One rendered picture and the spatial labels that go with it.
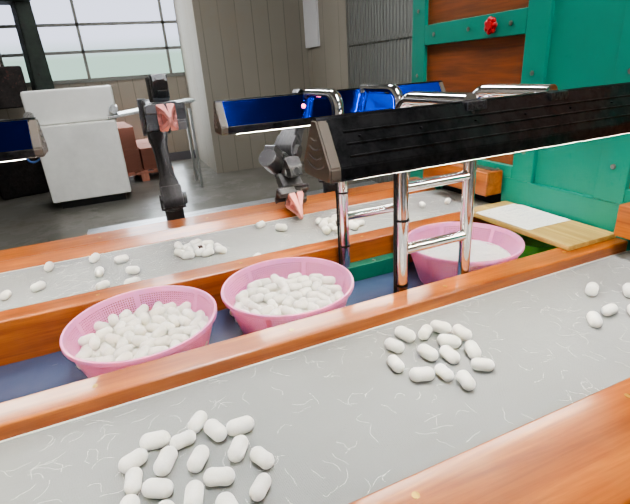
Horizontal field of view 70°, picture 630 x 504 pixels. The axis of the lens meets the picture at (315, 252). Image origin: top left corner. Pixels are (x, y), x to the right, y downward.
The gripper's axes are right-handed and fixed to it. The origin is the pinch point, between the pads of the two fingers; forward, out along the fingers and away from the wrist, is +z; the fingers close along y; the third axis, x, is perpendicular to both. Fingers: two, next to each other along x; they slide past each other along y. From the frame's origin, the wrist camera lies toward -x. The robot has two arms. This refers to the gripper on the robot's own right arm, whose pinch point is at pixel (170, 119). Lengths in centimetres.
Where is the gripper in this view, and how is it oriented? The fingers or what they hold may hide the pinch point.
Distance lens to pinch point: 121.8
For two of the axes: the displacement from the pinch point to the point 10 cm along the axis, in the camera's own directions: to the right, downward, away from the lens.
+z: 4.0, 3.4, -8.5
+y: 9.2, -2.1, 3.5
